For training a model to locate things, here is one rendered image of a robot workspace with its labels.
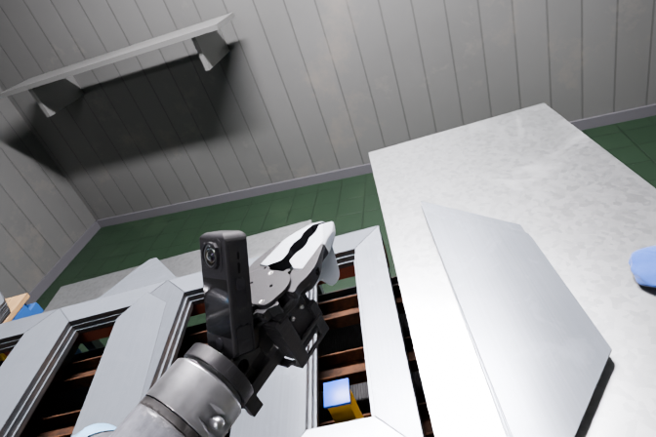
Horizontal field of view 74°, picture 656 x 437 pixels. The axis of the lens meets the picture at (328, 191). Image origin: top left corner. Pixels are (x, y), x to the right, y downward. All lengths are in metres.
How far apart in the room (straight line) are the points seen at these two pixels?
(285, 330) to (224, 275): 0.08
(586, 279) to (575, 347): 0.18
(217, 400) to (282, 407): 0.72
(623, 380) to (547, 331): 0.12
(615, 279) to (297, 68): 2.66
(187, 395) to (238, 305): 0.08
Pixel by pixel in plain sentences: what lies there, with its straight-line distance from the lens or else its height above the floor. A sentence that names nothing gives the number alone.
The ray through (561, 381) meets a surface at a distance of 0.81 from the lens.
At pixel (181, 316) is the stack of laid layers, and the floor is 0.85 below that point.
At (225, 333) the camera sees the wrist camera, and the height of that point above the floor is 1.47.
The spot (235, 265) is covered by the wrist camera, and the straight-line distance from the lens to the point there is 0.41.
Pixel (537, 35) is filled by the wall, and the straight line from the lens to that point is 3.30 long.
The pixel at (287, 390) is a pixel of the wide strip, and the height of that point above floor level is 0.87.
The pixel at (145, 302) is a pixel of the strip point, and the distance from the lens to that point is 1.66.
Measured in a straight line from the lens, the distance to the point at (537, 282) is 0.93.
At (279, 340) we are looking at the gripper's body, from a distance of 0.45.
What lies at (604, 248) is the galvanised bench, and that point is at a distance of 1.04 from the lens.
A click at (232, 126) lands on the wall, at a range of 3.57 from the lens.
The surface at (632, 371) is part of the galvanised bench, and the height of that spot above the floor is 1.05.
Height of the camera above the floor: 1.74
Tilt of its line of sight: 30 degrees down
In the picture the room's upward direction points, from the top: 20 degrees counter-clockwise
